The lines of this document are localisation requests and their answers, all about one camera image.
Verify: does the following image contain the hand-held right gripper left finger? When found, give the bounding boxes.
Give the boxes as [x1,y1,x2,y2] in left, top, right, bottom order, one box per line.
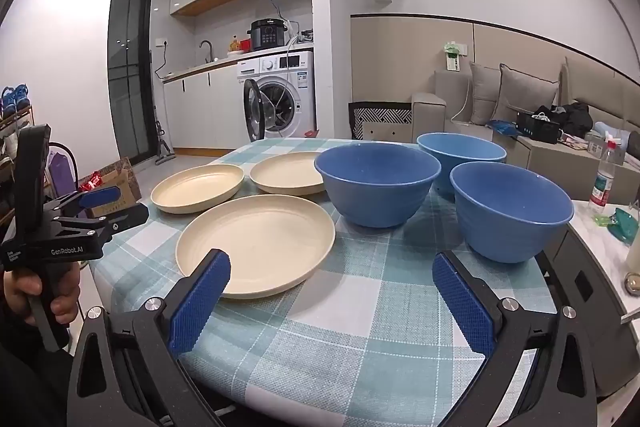
[67,248,233,427]

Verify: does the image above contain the wooden shoe rack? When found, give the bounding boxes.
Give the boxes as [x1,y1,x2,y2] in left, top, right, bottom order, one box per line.
[0,84,37,228]

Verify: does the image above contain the teal plastic container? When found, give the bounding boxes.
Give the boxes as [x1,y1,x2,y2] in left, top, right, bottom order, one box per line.
[607,207,640,249]

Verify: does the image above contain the blue plastic bag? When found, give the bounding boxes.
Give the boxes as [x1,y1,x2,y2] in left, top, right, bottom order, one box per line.
[487,119,524,138]

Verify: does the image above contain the blue bowl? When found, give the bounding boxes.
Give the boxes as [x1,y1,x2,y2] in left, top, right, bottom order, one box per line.
[449,161,575,264]
[314,143,442,229]
[417,132,508,200]

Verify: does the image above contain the white wall controller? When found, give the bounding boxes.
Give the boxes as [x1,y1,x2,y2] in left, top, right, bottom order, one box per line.
[442,39,471,72]

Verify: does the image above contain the teal checked tablecloth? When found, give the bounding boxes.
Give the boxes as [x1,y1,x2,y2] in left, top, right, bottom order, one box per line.
[82,137,601,427]

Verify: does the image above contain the grey floor mop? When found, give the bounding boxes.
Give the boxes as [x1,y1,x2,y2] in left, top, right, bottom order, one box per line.
[149,52,174,166]

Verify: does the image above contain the black jacket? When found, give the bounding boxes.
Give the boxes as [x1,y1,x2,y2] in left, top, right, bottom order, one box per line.
[532,102,594,138]

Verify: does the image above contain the brown cardboard box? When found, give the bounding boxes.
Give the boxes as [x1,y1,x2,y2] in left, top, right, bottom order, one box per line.
[82,157,143,208]

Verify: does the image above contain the white side table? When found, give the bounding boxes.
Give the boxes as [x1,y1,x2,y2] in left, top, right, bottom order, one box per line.
[570,199,640,325]

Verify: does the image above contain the cream round plate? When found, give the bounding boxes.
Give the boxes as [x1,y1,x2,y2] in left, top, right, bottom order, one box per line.
[175,194,336,300]
[249,151,332,198]
[151,164,246,214]

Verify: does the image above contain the light blue pillow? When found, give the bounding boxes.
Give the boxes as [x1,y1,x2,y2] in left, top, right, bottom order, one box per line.
[592,121,626,138]

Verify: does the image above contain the person's left forearm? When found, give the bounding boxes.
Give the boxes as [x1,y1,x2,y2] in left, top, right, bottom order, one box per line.
[0,302,76,427]

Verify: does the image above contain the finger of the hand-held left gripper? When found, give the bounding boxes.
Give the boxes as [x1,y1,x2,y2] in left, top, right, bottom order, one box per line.
[50,203,151,236]
[44,186,122,214]

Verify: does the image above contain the clear water bottle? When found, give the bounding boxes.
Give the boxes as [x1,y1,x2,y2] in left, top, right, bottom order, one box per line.
[587,139,624,216]

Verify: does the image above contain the white kitchen base cabinet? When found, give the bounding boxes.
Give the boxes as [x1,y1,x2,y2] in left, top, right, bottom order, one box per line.
[162,66,246,152]

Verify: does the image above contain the black white patterned chair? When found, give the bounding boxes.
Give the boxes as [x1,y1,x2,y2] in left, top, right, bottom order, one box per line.
[348,102,414,142]

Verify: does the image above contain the black pressure cooker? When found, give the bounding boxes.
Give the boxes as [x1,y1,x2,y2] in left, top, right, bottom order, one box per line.
[248,19,287,52]

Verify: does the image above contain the grey bedside cabinet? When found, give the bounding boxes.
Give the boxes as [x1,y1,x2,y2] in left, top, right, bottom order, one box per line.
[492,131,606,204]

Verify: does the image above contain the tissue box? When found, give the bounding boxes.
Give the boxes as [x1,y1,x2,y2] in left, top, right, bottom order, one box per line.
[584,129,626,166]

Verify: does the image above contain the person's left hand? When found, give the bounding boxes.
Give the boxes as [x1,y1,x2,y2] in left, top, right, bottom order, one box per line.
[4,263,82,324]

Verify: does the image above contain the large grey cushion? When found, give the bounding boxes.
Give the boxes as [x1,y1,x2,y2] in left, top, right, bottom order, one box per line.
[491,63,560,126]

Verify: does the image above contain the dark glass door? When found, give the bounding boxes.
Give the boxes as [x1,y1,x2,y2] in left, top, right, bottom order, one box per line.
[107,0,155,162]

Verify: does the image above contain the white washing machine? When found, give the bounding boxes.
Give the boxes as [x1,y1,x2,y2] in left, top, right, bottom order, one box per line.
[236,51,317,142]

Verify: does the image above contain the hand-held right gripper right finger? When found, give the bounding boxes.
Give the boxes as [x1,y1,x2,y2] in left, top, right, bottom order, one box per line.
[431,249,598,427]

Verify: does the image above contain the small grey cushion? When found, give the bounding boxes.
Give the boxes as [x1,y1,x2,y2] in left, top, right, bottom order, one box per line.
[469,62,503,126]

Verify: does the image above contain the black box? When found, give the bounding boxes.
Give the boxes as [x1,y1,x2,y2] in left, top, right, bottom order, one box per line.
[516,111,563,144]

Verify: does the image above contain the purple rolled mat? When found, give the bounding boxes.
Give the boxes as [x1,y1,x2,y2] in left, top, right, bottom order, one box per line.
[47,146,77,198]

